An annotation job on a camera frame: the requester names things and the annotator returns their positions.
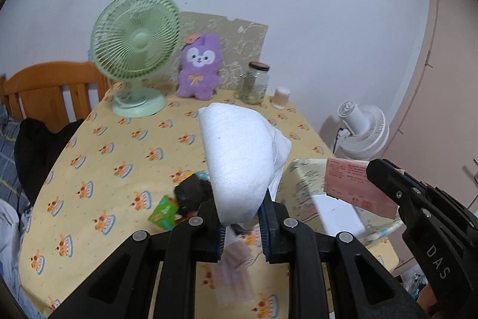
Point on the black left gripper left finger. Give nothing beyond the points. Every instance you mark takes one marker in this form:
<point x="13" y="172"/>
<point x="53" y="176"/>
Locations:
<point x="198" y="239"/>

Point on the white standing fan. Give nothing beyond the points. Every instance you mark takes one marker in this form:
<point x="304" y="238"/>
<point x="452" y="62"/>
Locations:
<point x="364" y="132"/>

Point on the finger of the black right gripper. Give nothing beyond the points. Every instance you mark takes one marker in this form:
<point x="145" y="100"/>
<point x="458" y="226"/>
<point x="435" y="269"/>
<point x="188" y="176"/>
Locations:
<point x="407" y="191"/>

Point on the patterned fabric storage box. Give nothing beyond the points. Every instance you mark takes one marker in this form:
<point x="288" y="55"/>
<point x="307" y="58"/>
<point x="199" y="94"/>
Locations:
<point x="332" y="202"/>

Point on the blue plaid bedding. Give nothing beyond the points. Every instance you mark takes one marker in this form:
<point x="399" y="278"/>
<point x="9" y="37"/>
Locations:
<point x="11" y="190"/>

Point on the white towel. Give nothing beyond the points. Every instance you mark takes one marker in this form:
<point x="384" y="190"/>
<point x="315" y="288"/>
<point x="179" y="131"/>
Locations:
<point x="246" y="156"/>

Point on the purple plush rabbit toy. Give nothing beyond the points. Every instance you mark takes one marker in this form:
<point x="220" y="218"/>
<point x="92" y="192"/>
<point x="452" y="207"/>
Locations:
<point x="200" y="60"/>

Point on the black plastic bag roll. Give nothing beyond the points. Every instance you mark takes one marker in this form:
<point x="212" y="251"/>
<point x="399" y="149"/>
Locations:
<point x="191" y="193"/>

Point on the clear plastic straw pack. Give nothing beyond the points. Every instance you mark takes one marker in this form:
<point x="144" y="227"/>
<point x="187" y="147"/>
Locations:
<point x="231" y="277"/>

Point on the beige door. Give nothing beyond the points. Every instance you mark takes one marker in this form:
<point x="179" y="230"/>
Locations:
<point x="436" y="140"/>

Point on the black cloth on bed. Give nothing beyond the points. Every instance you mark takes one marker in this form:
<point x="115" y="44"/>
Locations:
<point x="36" y="151"/>

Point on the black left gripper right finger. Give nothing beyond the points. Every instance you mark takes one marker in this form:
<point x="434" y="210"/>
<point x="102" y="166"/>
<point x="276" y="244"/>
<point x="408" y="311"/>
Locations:
<point x="286" y="240"/>

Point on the glass jar with dark lid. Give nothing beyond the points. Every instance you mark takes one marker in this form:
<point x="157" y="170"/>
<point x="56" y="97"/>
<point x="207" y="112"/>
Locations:
<point x="253" y="83"/>

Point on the green orange tissue box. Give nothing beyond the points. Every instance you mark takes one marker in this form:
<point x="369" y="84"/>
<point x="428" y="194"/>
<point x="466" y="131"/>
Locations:
<point x="165" y="215"/>

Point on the yellow cake pattern tablecloth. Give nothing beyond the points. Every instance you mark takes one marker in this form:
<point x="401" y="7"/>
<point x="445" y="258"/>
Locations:
<point x="113" y="172"/>

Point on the green desk fan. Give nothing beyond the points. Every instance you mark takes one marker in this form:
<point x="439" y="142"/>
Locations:
<point x="130" y="40"/>

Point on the wooden bed headboard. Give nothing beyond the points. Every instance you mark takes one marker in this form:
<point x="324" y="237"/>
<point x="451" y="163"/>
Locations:
<point x="37" y="92"/>

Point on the beige patterned wall board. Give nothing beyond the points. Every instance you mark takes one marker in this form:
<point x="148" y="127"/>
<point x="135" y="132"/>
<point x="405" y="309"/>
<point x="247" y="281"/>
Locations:
<point x="241" y="42"/>

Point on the cotton swab container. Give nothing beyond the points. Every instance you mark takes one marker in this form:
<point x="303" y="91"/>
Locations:
<point x="280" y="98"/>

